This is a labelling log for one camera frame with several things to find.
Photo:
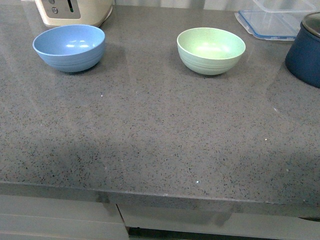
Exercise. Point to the green bowl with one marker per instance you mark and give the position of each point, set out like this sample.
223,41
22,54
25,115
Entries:
209,51

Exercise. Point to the clear plastic food container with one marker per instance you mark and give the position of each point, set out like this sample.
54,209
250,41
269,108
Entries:
285,6

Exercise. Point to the cream toaster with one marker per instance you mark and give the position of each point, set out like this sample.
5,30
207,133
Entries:
56,13

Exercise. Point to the right white cabinet drawer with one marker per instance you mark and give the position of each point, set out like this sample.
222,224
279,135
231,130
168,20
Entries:
220,223

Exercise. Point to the left white cabinet drawer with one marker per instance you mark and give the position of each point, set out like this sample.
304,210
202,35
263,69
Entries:
33,218

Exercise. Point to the dark blue saucepan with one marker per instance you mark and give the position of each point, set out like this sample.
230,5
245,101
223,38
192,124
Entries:
303,57

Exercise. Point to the white cabinet drawer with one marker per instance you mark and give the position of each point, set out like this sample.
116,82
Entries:
220,223
33,218

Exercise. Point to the white curtain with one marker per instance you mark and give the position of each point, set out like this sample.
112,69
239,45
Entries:
225,5

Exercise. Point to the blue bowl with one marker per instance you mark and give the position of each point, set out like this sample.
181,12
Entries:
71,48

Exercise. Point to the clear lid with blue seal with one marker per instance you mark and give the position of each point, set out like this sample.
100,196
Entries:
270,26

